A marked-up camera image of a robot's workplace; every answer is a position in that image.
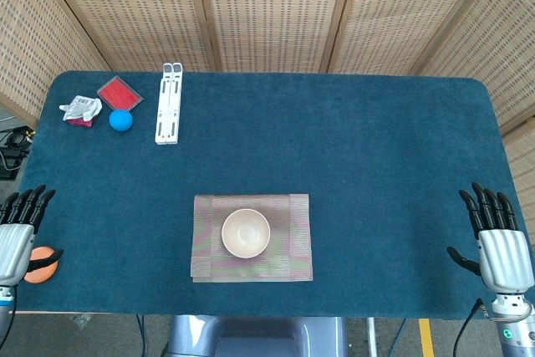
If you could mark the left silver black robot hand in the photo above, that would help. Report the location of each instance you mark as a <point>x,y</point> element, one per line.
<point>14,248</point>

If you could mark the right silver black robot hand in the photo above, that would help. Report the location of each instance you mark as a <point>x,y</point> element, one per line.
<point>505,258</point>

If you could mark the woven striped placemat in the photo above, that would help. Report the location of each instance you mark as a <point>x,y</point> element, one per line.
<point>292,240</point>

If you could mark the beige bowl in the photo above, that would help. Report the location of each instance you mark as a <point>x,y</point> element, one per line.
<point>246,233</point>

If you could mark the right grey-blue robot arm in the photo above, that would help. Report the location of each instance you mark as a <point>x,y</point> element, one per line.
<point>516,332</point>

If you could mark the orange disc with hole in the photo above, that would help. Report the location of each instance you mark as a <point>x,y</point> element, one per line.
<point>39,275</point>

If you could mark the white table leg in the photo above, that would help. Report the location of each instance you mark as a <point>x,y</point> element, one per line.
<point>371,336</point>

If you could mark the crumpled silver snack wrapper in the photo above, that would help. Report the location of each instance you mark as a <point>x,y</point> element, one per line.
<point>81,108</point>

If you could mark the blue ball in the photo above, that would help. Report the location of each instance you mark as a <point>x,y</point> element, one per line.
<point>121,120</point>

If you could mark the blue carpet table cover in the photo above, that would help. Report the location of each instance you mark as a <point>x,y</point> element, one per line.
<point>376,144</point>

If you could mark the red ink pad box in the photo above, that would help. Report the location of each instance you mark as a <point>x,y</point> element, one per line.
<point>119,93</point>

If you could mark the white folding stand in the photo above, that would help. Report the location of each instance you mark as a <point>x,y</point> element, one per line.
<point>168,114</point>

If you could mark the grey-blue robot torso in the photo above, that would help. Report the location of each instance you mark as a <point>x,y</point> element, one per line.
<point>251,338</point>

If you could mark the woven bamboo folding screen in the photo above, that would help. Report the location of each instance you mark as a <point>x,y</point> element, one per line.
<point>271,6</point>

